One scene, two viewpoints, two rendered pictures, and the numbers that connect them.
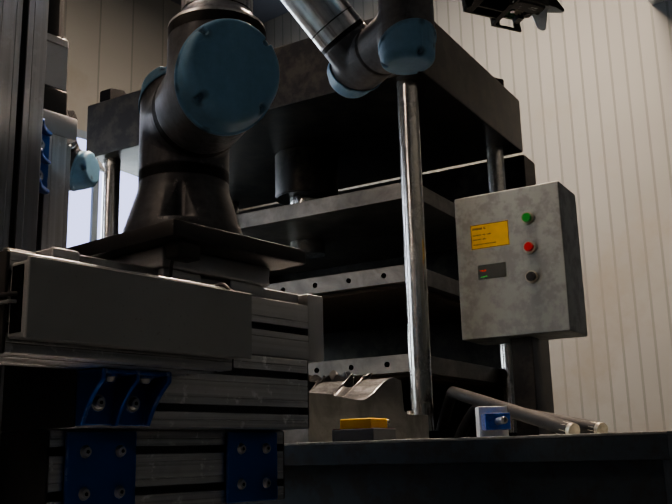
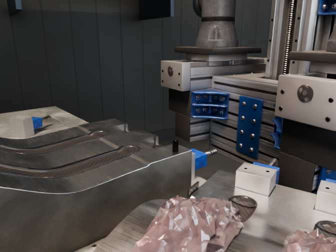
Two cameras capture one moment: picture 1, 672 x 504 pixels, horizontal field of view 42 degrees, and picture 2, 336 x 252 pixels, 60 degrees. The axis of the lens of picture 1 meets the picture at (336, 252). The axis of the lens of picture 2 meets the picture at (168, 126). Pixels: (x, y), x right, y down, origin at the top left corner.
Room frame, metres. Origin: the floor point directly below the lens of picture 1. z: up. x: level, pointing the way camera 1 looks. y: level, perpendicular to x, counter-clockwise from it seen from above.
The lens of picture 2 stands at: (2.17, 0.39, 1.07)
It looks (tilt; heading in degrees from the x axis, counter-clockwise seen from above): 17 degrees down; 200
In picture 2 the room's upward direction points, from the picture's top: straight up
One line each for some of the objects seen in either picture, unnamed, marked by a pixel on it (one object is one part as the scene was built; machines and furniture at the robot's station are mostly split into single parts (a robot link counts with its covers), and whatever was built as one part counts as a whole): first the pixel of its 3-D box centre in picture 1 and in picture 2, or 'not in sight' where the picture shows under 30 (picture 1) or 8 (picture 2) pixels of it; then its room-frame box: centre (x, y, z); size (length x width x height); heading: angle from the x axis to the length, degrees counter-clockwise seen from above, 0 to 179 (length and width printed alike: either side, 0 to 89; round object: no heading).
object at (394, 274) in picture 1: (316, 308); not in sight; (2.98, 0.07, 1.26); 1.10 x 0.74 x 0.05; 59
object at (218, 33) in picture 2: (183, 212); (217, 32); (1.08, 0.19, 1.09); 0.15 x 0.15 x 0.10
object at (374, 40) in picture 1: (400, 32); not in sight; (1.09, -0.09, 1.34); 0.11 x 0.08 x 0.11; 25
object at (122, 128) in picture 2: not in sight; (124, 136); (1.66, 0.12, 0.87); 0.05 x 0.05 x 0.04; 59
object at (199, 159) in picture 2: not in sight; (196, 158); (1.62, 0.26, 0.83); 0.13 x 0.05 x 0.05; 151
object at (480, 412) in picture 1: (496, 421); (34, 122); (1.51, -0.27, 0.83); 0.13 x 0.05 x 0.05; 1
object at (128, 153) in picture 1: (306, 170); not in sight; (2.94, 0.10, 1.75); 1.30 x 0.84 x 0.61; 59
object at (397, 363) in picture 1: (318, 382); not in sight; (2.98, 0.07, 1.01); 1.10 x 0.74 x 0.05; 59
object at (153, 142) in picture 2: not in sight; (156, 151); (1.71, 0.21, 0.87); 0.05 x 0.05 x 0.04; 59
